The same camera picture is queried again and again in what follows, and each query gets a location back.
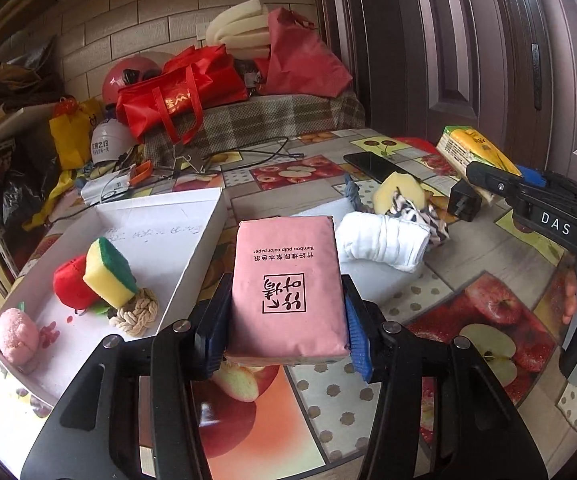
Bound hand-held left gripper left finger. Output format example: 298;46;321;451
21;272;234;480

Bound pink plush toy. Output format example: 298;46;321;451
0;302;40;367

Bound white towel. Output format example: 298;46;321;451
336;211;432;273

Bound white cardboard box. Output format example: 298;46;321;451
0;187;226;406

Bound fruit print tablecloth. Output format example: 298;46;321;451
0;127;577;480

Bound black plastic bag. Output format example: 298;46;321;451
1;172;36;223

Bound dark brown door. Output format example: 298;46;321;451
313;0;577;171

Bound red tote bag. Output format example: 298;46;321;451
116;45;249;145

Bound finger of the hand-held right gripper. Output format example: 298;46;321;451
466;160;549;200
516;164;577;202

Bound round yellow sponge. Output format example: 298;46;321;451
373;171;429;216

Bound white foam strips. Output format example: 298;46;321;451
205;0;272;61

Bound plaid blanket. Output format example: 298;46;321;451
141;92;367;166

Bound yellow green sponge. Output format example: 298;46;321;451
83;237;139;309

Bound metal wire hanger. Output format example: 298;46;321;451
158;142;219;179

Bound brown bags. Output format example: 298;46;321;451
0;57;46;107

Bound zebra print cloth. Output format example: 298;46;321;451
387;187;450;247

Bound yellow shopping bag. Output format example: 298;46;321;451
50;97;103;171

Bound yellow tissue pack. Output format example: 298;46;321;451
437;126;523;201

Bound grey blue cloth toy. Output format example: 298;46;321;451
343;175;363;211

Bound pink helmet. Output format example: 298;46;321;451
102;51;164;106

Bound red plastic bag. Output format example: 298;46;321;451
267;7;353;98

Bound red plush toy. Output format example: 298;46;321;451
53;255;102;309

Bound white helmet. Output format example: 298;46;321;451
91;119;134;165

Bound beige rope knot toy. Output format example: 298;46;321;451
108;287;160;337

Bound pink tissue pack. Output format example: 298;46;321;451
224;216;350;366

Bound wooden shelf boards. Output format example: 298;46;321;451
0;97;66;158

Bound black charger adapter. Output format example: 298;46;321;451
447;180;483;223

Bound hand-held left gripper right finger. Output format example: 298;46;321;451
341;275;549;480

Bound black cable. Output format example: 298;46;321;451
203;137;290;167

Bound black smartphone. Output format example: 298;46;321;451
343;151;409;184

